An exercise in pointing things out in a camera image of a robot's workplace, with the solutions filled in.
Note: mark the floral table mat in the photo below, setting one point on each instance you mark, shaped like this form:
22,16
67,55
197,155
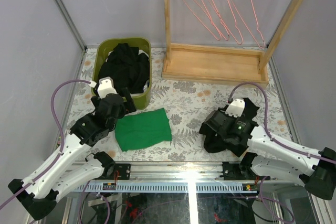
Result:
187,104

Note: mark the pink wire hanger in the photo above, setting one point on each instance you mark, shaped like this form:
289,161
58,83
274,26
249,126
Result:
201,15

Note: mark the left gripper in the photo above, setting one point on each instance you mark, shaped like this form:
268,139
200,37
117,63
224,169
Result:
127,100

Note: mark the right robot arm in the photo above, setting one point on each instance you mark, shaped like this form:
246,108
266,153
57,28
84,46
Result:
268,155

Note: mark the wooden clothes rack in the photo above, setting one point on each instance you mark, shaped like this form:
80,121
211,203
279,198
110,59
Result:
221,65

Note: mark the pink hanger of white shirt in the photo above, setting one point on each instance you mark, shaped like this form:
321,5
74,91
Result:
203,7

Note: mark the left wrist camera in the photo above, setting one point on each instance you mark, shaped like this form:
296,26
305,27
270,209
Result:
103,87

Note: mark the pink hanger of black shirt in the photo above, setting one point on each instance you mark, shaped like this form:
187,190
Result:
228,33

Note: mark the green cloth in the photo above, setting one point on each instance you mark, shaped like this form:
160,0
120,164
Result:
143,130

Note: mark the olive green plastic basket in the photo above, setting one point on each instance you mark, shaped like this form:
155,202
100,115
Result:
141,100

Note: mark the white shirt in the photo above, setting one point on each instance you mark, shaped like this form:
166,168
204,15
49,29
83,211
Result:
145,85

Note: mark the aluminium rail frame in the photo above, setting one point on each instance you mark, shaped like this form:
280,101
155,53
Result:
177,177

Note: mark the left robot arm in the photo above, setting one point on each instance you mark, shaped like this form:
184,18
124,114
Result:
46,186

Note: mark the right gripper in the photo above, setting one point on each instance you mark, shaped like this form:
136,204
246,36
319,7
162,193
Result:
222,110

